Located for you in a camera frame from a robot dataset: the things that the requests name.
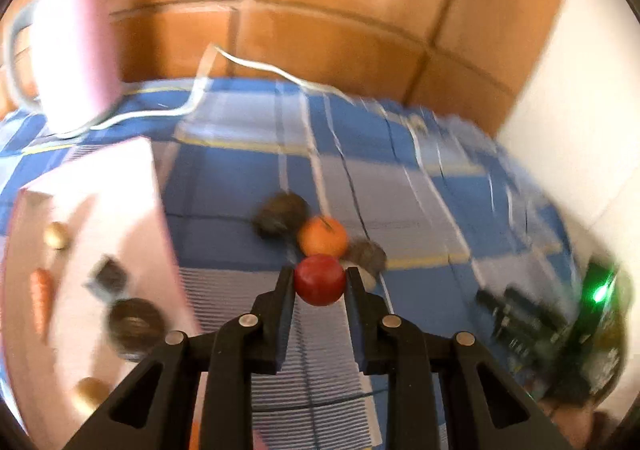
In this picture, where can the dark square block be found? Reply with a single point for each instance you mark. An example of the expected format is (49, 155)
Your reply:
(107, 277)

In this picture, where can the wooden panelled cabinet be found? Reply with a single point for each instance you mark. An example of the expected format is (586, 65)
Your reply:
(325, 5)

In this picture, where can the pink electric kettle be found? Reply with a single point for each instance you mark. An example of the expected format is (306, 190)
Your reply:
(70, 55)

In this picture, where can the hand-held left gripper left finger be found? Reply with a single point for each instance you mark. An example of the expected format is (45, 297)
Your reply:
(287, 310)

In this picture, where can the orange carrot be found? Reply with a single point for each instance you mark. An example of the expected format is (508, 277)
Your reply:
(41, 297)

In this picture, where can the white tray with pink rim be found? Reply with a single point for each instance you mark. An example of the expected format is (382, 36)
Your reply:
(125, 210)

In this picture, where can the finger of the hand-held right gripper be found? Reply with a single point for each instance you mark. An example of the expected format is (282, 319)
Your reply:
(502, 307)
(530, 340)

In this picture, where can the dark round fruit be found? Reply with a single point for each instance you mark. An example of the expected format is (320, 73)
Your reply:
(135, 327)
(280, 216)

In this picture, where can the small brown round fruit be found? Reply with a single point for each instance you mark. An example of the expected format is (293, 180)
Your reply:
(369, 255)

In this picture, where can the blue plaid tablecloth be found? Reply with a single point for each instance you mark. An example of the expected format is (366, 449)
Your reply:
(400, 190)

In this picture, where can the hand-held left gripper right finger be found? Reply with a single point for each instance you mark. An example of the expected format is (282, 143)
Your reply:
(354, 310)

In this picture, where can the yellow lemon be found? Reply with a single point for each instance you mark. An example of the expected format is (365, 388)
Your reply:
(56, 235)
(90, 392)

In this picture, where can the red apple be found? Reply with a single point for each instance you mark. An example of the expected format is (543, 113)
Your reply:
(320, 280)

